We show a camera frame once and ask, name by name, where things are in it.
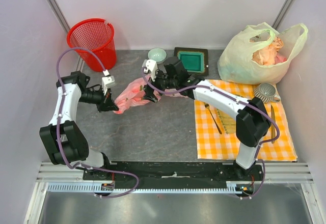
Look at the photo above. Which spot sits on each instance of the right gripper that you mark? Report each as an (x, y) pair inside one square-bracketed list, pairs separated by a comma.
[(148, 93)]

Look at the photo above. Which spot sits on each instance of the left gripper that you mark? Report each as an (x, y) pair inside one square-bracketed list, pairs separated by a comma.
[(109, 104)]

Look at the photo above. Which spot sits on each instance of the pink plastic trash bag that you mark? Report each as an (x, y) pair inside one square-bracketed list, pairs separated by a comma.
[(132, 96)]

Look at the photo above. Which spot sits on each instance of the red mesh trash bin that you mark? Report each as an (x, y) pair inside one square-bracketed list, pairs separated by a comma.
[(94, 39)]

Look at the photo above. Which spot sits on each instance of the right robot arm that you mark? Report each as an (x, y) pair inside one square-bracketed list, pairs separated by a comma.
[(250, 115)]

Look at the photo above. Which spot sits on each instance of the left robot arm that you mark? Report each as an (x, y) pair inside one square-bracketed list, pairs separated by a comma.
[(64, 142)]

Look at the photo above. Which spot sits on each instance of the small celadon bowl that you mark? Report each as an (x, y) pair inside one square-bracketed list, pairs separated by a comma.
[(157, 54)]

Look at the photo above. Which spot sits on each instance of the square green glazed plate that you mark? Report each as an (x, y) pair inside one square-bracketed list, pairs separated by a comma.
[(195, 60)]

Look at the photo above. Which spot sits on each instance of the gold fork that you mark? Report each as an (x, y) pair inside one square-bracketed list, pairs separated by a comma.
[(217, 126)]

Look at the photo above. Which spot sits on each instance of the yellow checkered cloth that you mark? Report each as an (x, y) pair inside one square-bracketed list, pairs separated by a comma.
[(212, 145)]

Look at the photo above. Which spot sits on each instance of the woven bamboo tray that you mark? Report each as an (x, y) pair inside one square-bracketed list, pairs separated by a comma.
[(228, 123)]

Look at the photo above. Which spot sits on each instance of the large yellowish plastic bag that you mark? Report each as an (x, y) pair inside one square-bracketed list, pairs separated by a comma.
[(236, 64)]

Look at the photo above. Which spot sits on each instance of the grey ribbed cup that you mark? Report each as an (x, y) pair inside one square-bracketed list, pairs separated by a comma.
[(266, 92)]

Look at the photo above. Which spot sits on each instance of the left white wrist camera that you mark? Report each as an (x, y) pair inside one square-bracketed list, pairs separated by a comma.
[(108, 81)]

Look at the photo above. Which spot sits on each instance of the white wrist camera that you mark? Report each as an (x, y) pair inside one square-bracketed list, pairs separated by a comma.
[(108, 81), (150, 67)]

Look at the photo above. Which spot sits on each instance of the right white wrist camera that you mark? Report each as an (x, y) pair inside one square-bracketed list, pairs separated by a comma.
[(150, 67)]

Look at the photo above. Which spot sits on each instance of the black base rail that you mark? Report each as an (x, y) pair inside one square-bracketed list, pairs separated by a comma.
[(187, 175)]

